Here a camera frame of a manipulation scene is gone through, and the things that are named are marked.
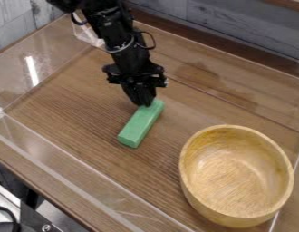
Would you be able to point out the green rectangular block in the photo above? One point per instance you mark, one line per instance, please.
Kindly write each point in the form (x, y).
(137, 126)

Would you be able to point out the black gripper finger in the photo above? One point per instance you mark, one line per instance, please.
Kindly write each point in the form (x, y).
(132, 93)
(148, 94)

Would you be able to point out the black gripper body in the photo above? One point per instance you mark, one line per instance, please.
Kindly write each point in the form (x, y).
(132, 68)

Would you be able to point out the brown wooden bowl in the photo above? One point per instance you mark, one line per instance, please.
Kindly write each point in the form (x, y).
(236, 175)

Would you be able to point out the clear acrylic tray wall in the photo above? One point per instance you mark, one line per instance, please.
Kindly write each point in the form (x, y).
(100, 203)

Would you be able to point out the clear acrylic corner bracket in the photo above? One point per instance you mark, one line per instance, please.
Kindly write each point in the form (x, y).
(84, 32)

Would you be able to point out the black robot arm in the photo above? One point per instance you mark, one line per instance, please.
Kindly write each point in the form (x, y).
(111, 20)

